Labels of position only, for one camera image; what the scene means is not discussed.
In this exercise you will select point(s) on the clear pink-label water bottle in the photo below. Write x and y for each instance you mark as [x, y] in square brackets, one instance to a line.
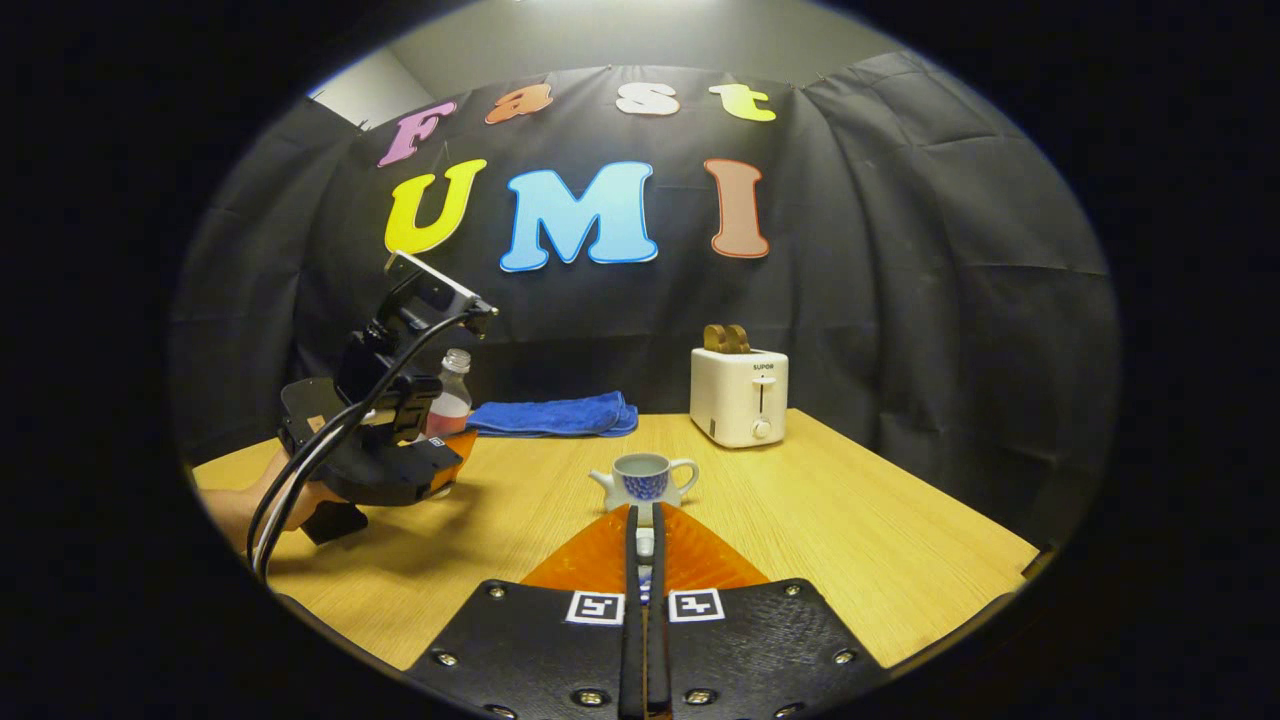
[455, 405]

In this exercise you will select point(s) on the black backdrop cloth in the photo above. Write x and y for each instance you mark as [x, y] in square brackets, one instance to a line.
[900, 280]

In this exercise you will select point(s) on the white blue-patterned teacup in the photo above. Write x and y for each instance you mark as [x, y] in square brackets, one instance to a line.
[645, 487]

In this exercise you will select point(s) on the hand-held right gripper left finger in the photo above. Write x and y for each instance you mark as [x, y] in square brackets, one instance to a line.
[629, 660]

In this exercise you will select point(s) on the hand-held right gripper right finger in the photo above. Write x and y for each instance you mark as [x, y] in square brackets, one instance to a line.
[658, 660]

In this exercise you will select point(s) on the white teacup lid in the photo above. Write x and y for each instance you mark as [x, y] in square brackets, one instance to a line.
[645, 543]

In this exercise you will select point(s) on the cream toaster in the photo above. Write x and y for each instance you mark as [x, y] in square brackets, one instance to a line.
[735, 400]

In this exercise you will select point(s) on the blue folded towel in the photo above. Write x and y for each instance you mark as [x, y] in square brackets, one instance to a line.
[550, 415]

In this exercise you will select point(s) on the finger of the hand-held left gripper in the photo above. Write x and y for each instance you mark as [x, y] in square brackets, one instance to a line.
[440, 465]

